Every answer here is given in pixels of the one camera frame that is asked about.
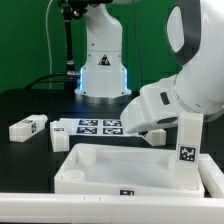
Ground white cable behind pole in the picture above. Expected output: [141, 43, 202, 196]
[45, 0, 54, 90]

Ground white sheet with markers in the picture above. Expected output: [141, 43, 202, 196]
[59, 117, 143, 138]

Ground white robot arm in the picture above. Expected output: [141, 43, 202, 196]
[75, 0, 224, 133]

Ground white front fence bar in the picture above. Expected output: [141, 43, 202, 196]
[0, 193, 224, 224]

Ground black cable on table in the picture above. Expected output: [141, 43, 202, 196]
[23, 73, 81, 90]

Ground white right fence bar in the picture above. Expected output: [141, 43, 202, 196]
[198, 154, 224, 199]

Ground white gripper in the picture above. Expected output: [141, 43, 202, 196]
[119, 75, 188, 135]

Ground black camera stand pole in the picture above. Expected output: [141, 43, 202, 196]
[57, 0, 88, 76]

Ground white fence bar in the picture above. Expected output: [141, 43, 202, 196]
[198, 154, 224, 199]
[0, 193, 224, 224]

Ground white desk top tray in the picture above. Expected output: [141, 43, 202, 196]
[54, 144, 204, 198]

